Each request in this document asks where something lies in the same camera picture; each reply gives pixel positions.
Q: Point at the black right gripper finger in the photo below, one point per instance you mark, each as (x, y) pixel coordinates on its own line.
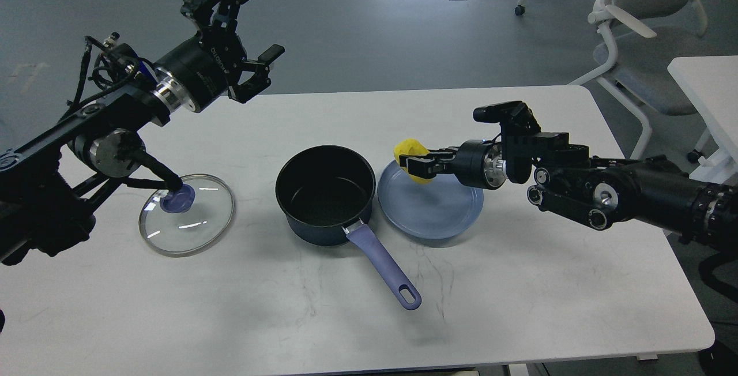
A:
(407, 152)
(428, 169)

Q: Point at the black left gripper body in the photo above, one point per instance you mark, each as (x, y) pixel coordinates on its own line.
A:
(204, 69)

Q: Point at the white side table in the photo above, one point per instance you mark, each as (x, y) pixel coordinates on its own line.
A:
(710, 83)

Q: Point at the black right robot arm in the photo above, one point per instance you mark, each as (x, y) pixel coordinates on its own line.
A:
(594, 191)

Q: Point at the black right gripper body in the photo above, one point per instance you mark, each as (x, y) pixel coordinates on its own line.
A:
(479, 164)

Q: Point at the blue round plate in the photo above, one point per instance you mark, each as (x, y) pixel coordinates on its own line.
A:
(436, 211)

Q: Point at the glass pot lid purple knob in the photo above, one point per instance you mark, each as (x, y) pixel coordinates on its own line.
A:
(189, 221)

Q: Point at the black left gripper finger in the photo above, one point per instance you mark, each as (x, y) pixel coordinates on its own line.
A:
(249, 78)
(215, 21)

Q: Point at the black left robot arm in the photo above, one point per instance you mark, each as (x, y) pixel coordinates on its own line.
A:
(53, 184)

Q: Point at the dark blue saucepan purple handle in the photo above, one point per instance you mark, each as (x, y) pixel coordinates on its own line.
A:
(326, 193)

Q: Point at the grey white office chair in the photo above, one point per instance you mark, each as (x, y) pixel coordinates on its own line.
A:
(633, 58)

